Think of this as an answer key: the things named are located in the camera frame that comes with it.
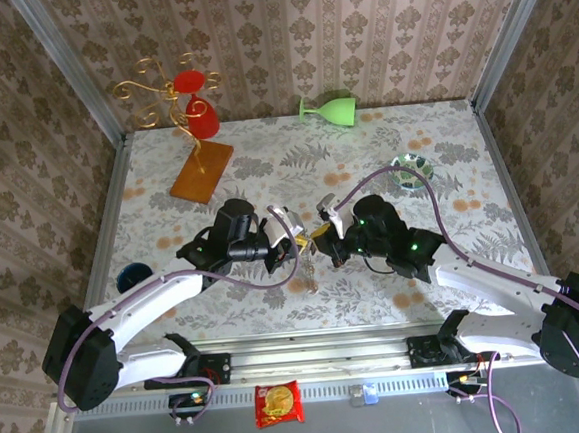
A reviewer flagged red wine glass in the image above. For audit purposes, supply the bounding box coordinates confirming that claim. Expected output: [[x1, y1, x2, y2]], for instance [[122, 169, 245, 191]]
[[172, 67, 223, 142]]

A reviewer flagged red snack packet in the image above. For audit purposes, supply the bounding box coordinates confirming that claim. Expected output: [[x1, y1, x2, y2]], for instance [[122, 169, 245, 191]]
[[251, 379, 306, 430]]

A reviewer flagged small leaf-patterned bowl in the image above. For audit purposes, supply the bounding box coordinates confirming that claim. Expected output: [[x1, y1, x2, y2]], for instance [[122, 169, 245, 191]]
[[388, 150, 437, 193]]

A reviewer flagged green wine glass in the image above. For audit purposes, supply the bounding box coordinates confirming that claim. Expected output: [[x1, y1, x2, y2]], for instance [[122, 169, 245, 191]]
[[295, 90, 360, 133]]

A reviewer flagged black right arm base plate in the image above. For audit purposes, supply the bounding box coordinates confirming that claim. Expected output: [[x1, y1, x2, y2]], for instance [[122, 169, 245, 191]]
[[406, 329, 503, 370]]

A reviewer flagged gold stand with wooden base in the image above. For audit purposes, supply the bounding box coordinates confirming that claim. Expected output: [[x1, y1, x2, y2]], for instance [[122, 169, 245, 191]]
[[110, 49, 239, 212]]

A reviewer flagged blue mug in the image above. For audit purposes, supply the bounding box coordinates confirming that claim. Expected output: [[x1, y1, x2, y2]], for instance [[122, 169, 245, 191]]
[[115, 260, 157, 295]]

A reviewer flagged long aluminium base rail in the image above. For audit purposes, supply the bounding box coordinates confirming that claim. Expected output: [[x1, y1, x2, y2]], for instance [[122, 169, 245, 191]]
[[113, 312, 548, 397]]

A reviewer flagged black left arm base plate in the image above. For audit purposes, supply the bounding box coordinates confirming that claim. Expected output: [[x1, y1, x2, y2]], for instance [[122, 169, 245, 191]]
[[140, 352, 235, 393]]

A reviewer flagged slotted grey cable duct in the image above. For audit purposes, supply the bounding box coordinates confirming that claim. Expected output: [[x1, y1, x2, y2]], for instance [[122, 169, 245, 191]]
[[72, 370, 450, 421]]

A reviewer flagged aluminium side rail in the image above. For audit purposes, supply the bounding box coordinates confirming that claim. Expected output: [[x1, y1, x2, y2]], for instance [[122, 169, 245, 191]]
[[469, 95, 551, 282], [70, 133, 145, 312]]

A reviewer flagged aluminium frame post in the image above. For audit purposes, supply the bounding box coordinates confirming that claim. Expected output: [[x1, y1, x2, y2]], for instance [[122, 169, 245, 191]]
[[462, 0, 571, 113], [5, 0, 128, 152]]

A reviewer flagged small blue grey device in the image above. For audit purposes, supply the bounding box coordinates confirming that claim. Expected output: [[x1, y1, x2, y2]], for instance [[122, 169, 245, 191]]
[[348, 382, 380, 408]]

